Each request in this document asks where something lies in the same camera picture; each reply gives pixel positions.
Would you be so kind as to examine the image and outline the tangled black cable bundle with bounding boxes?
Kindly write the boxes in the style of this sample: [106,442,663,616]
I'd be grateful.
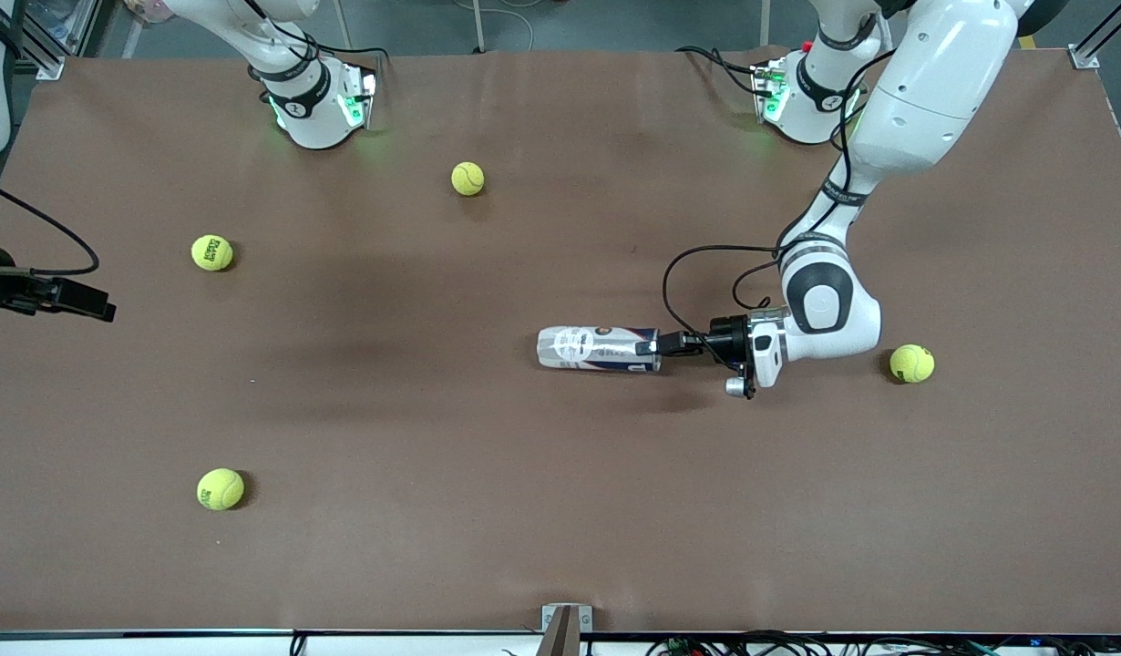
[647,630,1121,656]

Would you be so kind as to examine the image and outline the clear Wilson tennis ball can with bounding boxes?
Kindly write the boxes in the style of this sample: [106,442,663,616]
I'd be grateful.
[536,325,662,374]

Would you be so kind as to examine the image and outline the black left base cables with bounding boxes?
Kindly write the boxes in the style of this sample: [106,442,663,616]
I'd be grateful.
[677,44,764,97]

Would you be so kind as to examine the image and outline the grey metal table bracket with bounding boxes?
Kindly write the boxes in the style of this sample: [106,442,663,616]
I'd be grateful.
[540,603,594,656]

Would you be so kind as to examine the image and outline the black right base cable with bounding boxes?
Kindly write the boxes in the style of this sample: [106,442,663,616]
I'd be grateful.
[246,0,386,92]

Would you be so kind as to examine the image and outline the aluminium frame post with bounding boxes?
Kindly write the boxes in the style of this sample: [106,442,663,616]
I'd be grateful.
[1069,0,1121,70]
[14,0,101,81]

